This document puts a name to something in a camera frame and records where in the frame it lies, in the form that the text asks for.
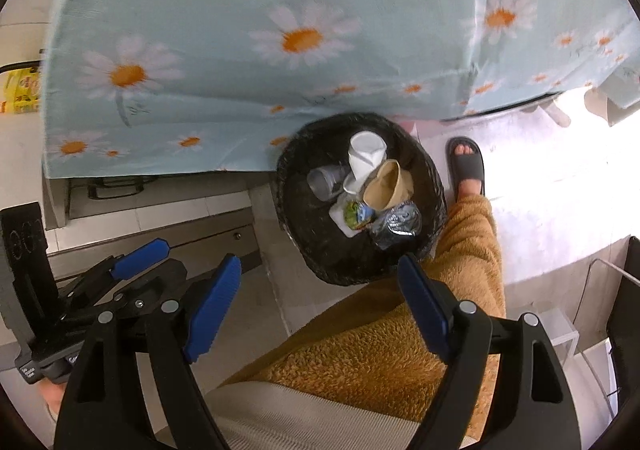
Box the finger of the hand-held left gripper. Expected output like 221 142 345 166
50 238 170 315
99 259 189 319

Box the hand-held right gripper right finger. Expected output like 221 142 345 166
397 252 583 450

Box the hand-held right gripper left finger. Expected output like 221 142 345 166
54 254 242 450

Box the silver foil bag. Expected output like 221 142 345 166
371 201 424 251

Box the small green wrapper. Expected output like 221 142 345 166
329 197 377 237

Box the trash bin with black bag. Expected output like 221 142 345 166
273 112 449 287

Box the crushed brown paper cup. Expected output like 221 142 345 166
362 160 416 213

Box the clear plastic cup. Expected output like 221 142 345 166
306 163 352 202

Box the person's left hand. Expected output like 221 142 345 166
40 377 68 425

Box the grey cabinet drawer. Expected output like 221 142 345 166
45 206 262 281

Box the person's orange fleece trouser leg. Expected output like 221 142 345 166
215 192 507 437

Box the white stool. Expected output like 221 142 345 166
530 307 582 362

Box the person's foot in grey slipper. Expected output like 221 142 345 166
444 136 486 199

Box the yellow box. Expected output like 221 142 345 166
0 67 44 115

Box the black chair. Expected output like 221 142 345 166
605 235 640 413

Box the blue daisy print tablecloth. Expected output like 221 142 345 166
39 0 640 181

